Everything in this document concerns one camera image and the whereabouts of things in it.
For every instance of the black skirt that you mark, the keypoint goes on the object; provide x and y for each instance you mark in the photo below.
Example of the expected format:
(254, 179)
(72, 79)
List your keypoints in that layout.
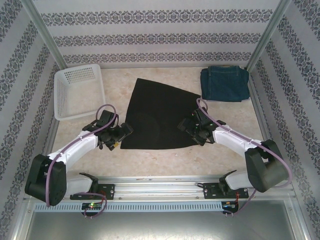
(155, 115)

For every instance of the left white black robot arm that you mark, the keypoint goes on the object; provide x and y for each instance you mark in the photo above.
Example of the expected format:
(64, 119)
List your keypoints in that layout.
(75, 150)

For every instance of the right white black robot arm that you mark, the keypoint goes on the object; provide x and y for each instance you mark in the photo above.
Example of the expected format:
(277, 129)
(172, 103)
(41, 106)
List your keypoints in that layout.
(265, 165)

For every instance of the white perforated plastic basket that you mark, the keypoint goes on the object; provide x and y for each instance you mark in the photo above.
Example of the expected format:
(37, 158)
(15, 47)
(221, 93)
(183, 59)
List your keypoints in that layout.
(75, 100)

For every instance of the grey sheet metal panel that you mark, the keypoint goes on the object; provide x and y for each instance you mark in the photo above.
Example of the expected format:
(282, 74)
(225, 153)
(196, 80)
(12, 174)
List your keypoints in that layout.
(160, 226)

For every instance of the long aluminium base rail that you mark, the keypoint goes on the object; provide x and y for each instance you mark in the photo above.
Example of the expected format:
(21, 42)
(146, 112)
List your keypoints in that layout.
(160, 186)

